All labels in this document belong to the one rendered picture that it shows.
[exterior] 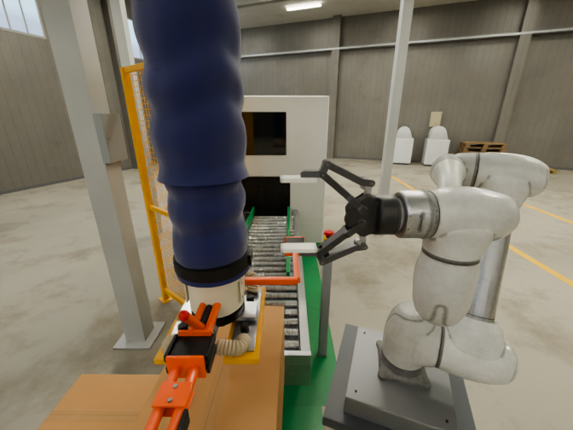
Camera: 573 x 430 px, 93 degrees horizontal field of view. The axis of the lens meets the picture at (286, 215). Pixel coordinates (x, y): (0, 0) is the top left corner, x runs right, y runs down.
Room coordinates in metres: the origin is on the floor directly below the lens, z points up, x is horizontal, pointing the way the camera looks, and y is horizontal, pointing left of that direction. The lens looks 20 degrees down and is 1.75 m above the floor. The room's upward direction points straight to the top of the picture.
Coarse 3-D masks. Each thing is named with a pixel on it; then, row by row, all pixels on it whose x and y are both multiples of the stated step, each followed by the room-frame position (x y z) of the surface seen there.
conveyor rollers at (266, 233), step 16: (256, 224) 3.00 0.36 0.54; (272, 224) 3.00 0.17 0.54; (256, 240) 2.56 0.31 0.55; (272, 240) 2.56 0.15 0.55; (256, 256) 2.27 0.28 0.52; (272, 256) 2.27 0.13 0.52; (256, 272) 1.94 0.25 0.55; (272, 272) 1.94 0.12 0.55; (272, 288) 1.73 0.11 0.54; (288, 288) 1.73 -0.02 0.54; (272, 304) 1.55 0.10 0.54; (288, 304) 1.55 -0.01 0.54; (288, 320) 1.38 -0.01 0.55; (288, 336) 1.28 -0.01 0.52
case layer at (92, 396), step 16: (80, 384) 0.95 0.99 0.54; (96, 384) 0.95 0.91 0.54; (112, 384) 0.95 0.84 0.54; (128, 384) 0.95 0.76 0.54; (144, 384) 0.95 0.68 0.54; (64, 400) 0.87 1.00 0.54; (80, 400) 0.87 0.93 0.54; (96, 400) 0.87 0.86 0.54; (112, 400) 0.87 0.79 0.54; (128, 400) 0.87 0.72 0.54; (144, 400) 0.87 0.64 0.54; (48, 416) 0.80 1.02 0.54; (64, 416) 0.80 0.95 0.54; (80, 416) 0.80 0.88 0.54; (96, 416) 0.80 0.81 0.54; (112, 416) 0.80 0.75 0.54; (128, 416) 0.80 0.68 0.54
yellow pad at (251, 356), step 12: (264, 288) 0.89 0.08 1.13; (252, 300) 0.80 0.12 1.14; (264, 300) 0.83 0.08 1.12; (240, 324) 0.67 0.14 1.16; (252, 324) 0.70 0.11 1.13; (252, 336) 0.65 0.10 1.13; (252, 348) 0.60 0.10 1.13; (228, 360) 0.57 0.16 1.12; (240, 360) 0.57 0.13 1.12; (252, 360) 0.57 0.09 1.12
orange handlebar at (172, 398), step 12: (264, 276) 0.79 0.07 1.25; (276, 276) 0.79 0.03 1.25; (288, 276) 0.79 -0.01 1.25; (216, 312) 0.62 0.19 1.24; (180, 372) 0.44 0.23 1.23; (192, 372) 0.43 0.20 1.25; (168, 384) 0.40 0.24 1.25; (180, 384) 0.40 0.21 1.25; (192, 384) 0.40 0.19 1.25; (156, 396) 0.37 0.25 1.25; (168, 396) 0.37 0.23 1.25; (180, 396) 0.37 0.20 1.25; (192, 396) 0.39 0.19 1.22; (156, 408) 0.35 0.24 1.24; (168, 408) 0.37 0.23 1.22; (180, 408) 0.35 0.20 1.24; (156, 420) 0.33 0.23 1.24
